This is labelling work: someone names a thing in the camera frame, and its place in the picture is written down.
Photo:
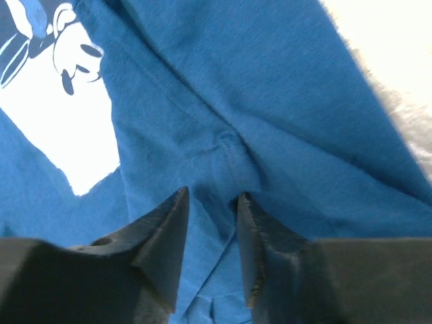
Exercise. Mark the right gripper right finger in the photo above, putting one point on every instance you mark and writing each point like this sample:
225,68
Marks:
268,253

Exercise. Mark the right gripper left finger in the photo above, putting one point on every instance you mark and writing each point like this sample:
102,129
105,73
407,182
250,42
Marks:
153,245

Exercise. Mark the blue printed t shirt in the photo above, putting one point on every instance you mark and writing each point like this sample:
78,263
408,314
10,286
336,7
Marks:
109,107

